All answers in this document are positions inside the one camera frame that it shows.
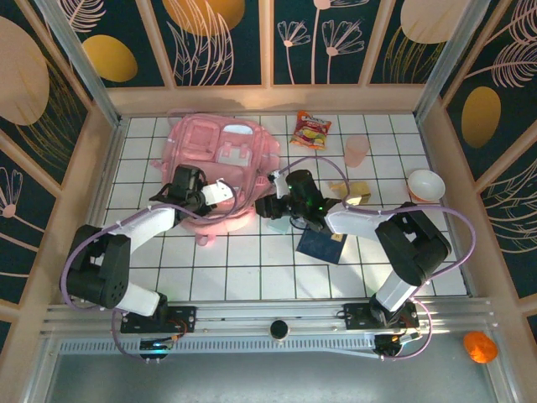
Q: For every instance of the light teal pad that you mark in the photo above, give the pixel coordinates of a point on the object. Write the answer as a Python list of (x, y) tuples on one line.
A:
[(279, 227)]

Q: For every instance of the pink backpack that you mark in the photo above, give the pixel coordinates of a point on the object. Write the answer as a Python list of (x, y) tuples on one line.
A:
[(197, 142)]

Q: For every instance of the red yellow snack bag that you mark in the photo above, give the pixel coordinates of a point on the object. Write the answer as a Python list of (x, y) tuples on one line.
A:
[(311, 131)]

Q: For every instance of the navy blue book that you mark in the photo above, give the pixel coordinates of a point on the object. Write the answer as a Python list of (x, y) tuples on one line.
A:
[(319, 247)]

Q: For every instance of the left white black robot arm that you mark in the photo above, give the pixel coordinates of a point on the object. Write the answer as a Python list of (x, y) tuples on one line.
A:
[(147, 222)]

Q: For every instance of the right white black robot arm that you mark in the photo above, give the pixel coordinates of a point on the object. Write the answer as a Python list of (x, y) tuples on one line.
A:
[(356, 222)]

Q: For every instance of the tan wooden block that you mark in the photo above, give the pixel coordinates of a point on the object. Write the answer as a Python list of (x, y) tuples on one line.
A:
[(358, 192)]

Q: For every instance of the pink plastic cup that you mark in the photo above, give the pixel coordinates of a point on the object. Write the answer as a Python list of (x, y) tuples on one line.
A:
[(356, 150)]

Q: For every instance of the white orange bowl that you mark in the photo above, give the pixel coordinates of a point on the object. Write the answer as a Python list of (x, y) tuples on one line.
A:
[(425, 184)]

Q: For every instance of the black controller board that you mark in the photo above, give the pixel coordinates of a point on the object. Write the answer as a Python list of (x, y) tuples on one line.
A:
[(155, 347), (394, 344)]

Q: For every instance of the orange ball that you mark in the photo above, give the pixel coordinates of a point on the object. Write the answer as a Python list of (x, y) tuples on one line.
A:
[(480, 347)]

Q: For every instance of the aluminium side rail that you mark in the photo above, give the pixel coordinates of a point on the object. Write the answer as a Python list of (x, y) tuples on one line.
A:
[(107, 168)]

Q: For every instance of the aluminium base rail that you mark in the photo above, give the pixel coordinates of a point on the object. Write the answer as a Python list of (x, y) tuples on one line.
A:
[(251, 312)]

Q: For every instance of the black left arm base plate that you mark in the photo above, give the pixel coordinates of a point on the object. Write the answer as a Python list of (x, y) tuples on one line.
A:
[(184, 317)]

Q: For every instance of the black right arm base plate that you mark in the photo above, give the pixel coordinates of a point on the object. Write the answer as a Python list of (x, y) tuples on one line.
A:
[(356, 315)]

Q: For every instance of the aluminium corner post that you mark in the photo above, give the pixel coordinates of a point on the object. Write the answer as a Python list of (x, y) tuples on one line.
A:
[(451, 63), (79, 63)]

